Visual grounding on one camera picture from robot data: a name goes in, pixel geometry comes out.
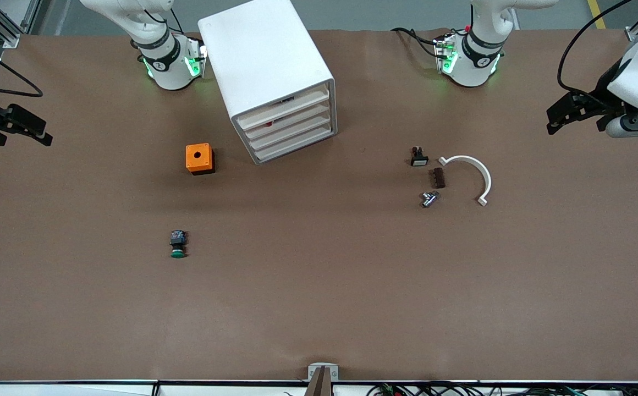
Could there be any white plastic drawer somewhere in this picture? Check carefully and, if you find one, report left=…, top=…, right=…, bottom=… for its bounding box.
left=236, top=84, right=332, bottom=131
left=241, top=95, right=333, bottom=142
left=252, top=120, right=337, bottom=163
left=246, top=107, right=335, bottom=153

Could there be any white curved plastic bracket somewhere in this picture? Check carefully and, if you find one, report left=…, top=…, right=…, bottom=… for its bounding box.
left=438, top=155, right=492, bottom=207

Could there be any black base cable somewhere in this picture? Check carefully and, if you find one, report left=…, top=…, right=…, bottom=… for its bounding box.
left=390, top=26, right=443, bottom=58

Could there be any green mushroom push button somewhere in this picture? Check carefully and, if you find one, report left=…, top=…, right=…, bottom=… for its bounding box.
left=169, top=230, right=188, bottom=259

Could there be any orange button box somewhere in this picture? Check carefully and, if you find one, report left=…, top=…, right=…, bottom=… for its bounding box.
left=185, top=143, right=216, bottom=175

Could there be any grey metal bracket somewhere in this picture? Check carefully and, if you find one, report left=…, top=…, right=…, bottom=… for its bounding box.
left=307, top=362, right=339, bottom=396

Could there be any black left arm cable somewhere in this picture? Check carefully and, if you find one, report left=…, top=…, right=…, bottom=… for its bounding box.
left=557, top=0, right=636, bottom=97

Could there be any white drawer cabinet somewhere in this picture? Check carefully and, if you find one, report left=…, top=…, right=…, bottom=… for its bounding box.
left=198, top=0, right=338, bottom=166

